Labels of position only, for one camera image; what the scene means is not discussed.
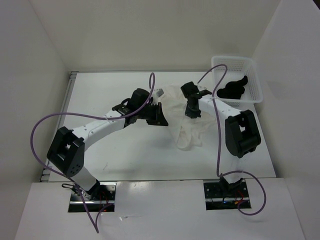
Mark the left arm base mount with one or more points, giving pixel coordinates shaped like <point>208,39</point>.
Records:
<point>103,199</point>

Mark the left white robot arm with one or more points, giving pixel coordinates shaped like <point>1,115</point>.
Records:
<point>67,150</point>

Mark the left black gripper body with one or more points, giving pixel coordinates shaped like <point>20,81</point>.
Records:
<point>143,112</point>

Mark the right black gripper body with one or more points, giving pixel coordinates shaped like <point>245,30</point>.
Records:
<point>192,112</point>

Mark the white skirt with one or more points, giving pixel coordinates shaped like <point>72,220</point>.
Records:
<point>185,131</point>

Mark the black folded skirt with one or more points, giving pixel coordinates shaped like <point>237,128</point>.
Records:
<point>233,89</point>

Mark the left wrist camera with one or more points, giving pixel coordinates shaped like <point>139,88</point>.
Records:
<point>158,93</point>

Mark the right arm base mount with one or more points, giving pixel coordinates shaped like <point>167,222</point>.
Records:
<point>221,196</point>

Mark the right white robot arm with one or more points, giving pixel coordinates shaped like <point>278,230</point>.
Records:
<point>241,132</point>

